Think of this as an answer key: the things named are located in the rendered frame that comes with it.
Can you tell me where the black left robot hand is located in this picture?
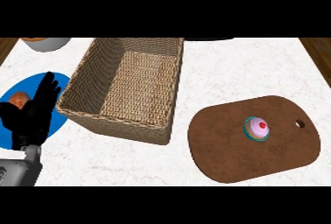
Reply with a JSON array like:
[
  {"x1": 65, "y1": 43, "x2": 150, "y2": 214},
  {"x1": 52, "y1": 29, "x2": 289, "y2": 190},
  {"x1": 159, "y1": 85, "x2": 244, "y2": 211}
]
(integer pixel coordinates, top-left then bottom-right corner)
[{"x1": 0, "y1": 71, "x2": 62, "y2": 151}]

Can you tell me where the rectangular wicker basket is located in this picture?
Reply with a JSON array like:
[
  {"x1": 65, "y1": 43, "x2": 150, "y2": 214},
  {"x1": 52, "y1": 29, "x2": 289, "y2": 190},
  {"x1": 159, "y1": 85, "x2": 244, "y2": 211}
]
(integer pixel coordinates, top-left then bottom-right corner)
[{"x1": 57, "y1": 37, "x2": 187, "y2": 146}]

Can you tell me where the brown wooden cutting board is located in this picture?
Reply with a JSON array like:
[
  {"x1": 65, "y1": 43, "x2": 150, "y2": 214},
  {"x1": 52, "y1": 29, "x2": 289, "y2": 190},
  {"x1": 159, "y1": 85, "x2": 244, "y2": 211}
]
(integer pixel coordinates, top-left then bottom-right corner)
[{"x1": 187, "y1": 94, "x2": 323, "y2": 185}]

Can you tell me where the pink frosted cupcake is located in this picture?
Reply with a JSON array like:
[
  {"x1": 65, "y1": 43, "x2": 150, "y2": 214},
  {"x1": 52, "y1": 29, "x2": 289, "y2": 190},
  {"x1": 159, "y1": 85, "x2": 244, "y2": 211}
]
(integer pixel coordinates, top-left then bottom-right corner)
[{"x1": 243, "y1": 115, "x2": 272, "y2": 143}]

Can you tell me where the orange round fruit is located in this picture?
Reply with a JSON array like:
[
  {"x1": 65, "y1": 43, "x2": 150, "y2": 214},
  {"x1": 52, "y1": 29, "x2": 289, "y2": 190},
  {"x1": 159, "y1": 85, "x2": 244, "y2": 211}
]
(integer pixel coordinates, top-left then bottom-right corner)
[{"x1": 8, "y1": 91, "x2": 33, "y2": 110}]

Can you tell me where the blue round plate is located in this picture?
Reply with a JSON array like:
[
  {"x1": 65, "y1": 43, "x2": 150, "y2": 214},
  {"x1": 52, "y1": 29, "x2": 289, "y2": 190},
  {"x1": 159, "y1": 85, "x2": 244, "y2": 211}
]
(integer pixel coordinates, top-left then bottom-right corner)
[{"x1": 0, "y1": 72, "x2": 73, "y2": 151}]

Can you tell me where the grey bowl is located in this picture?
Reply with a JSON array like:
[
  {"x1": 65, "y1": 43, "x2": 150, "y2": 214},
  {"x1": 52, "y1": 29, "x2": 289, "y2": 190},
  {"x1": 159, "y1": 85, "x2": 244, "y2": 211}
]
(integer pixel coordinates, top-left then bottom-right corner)
[{"x1": 20, "y1": 37, "x2": 73, "y2": 53}]

